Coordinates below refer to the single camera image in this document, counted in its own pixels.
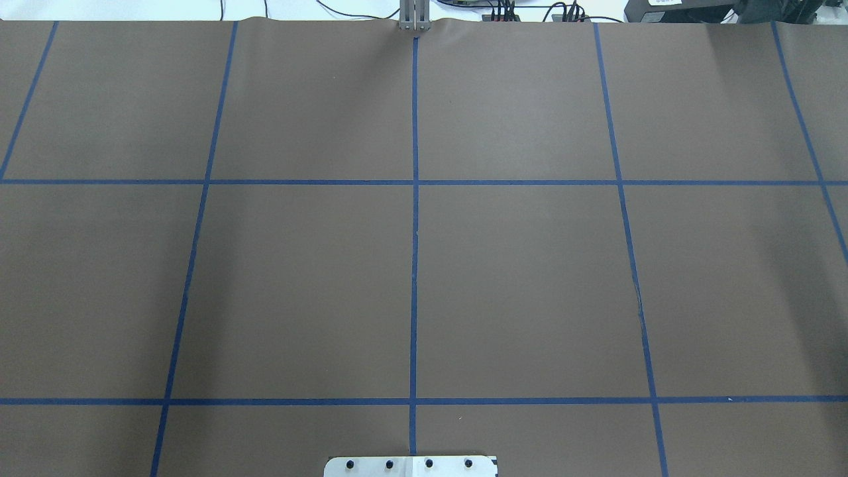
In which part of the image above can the brown table mat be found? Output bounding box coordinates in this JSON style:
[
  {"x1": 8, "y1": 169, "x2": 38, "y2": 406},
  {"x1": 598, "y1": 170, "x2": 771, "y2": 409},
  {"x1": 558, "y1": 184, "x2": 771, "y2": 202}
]
[{"x1": 2, "y1": 18, "x2": 846, "y2": 476}]

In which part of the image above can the grey metal camera post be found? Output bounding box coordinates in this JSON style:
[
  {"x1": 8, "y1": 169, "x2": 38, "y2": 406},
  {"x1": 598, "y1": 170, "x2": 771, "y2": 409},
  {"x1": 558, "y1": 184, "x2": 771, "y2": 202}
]
[{"x1": 397, "y1": 0, "x2": 432, "y2": 32}]

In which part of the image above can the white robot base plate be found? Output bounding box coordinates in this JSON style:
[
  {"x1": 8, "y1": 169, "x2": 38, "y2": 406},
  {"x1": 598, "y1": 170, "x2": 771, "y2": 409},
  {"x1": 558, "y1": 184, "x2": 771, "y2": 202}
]
[{"x1": 323, "y1": 455, "x2": 499, "y2": 476}]

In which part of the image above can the black device on table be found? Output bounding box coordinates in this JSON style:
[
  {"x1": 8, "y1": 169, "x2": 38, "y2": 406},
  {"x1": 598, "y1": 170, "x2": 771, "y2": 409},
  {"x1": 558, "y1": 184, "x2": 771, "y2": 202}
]
[{"x1": 623, "y1": 1, "x2": 846, "y2": 25}]

